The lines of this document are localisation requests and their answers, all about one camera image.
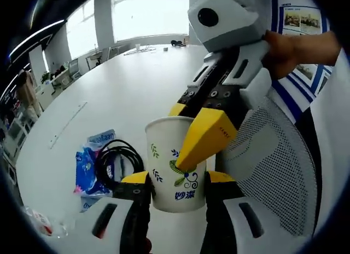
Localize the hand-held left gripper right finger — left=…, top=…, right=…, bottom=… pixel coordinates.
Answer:
left=200, top=170, right=291, bottom=254

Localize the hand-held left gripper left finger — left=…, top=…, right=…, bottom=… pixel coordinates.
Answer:
left=72, top=170, right=153, bottom=254

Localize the white leaf-print paper cup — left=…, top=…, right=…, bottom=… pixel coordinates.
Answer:
left=144, top=115, right=207, bottom=215

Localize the blue tissue pack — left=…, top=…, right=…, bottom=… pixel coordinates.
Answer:
left=73, top=144, right=113, bottom=198

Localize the black cable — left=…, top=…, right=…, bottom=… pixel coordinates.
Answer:
left=95, top=138, right=146, bottom=191

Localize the clear plastic water bottle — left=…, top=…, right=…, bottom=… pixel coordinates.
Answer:
left=22, top=205, right=76, bottom=239

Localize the clear blue-print plastic bag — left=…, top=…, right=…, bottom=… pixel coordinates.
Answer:
left=74, top=129, right=123, bottom=213

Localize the person's left hand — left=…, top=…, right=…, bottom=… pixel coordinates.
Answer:
left=143, top=236, right=153, bottom=254

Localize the person's right hand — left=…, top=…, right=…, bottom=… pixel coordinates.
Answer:
left=261, top=29, right=305, bottom=80

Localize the black object on table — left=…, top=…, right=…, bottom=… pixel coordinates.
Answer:
left=170, top=38, right=190, bottom=48

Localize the white mesh office chair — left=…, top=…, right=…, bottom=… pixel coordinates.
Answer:
left=215, top=96, right=318, bottom=237

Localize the white table cable cover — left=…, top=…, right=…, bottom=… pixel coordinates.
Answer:
left=49, top=100, right=89, bottom=149

